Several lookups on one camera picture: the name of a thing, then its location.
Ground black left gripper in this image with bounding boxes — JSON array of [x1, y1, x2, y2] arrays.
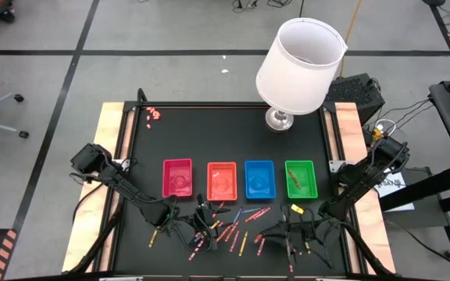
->
[[173, 194, 232, 254]]

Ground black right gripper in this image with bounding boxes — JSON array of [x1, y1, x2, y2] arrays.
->
[[260, 202, 345, 271]]

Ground red crayon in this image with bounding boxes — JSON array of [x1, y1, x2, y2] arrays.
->
[[252, 206, 272, 221]]

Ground orange plastic basket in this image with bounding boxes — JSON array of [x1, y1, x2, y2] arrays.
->
[[206, 161, 238, 202]]

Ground green plastic basket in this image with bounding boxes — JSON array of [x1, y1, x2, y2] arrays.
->
[[284, 159, 320, 200]]

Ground brown crayon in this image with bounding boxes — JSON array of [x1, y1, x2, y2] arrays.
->
[[287, 168, 302, 190]]

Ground blue plastic basket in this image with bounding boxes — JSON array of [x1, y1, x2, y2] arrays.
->
[[244, 159, 277, 201]]

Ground red-pink plastic basket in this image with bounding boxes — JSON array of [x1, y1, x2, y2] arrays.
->
[[161, 158, 194, 198]]

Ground white paper sheet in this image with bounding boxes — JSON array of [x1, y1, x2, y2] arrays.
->
[[373, 180, 416, 213]]

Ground wooden side board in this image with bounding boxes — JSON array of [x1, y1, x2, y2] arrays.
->
[[61, 101, 127, 273], [333, 101, 397, 274]]

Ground white shade table lamp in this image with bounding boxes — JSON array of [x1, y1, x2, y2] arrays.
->
[[255, 17, 349, 133]]

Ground black perforated box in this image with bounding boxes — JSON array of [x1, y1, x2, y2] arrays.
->
[[323, 73, 387, 126]]

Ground black table frame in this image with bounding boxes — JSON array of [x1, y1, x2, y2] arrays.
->
[[98, 100, 363, 281]]

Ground orange power cord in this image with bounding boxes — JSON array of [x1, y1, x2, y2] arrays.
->
[[339, 0, 363, 78]]

